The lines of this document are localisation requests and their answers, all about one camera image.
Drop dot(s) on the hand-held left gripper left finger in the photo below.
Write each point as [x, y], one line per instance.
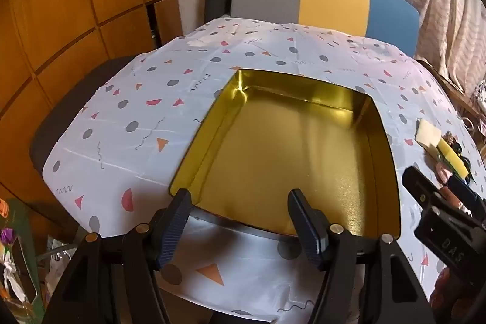
[172, 233]

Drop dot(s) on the patterned white tablecloth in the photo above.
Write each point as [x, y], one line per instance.
[152, 126]

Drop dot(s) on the black-haired doll with green hat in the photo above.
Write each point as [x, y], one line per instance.
[469, 162]

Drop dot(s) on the wooden side furniture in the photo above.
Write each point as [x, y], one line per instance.
[455, 96]

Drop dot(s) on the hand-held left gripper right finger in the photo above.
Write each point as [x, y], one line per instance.
[308, 233]

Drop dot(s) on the beige folded cloth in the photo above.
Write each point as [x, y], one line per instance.
[427, 136]

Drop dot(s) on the gold metal tin box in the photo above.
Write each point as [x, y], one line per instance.
[284, 157]

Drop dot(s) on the dark grey seat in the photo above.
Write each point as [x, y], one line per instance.
[64, 107]

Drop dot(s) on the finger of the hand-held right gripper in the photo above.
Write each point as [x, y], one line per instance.
[463, 193]
[423, 185]

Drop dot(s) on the yellow green sponge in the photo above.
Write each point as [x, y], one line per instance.
[453, 159]

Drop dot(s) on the person's right hand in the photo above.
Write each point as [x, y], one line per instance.
[442, 288]

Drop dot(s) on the wooden cabinet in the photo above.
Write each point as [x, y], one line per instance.
[68, 12]

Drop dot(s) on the brown beaded accessory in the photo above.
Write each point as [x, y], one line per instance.
[448, 138]

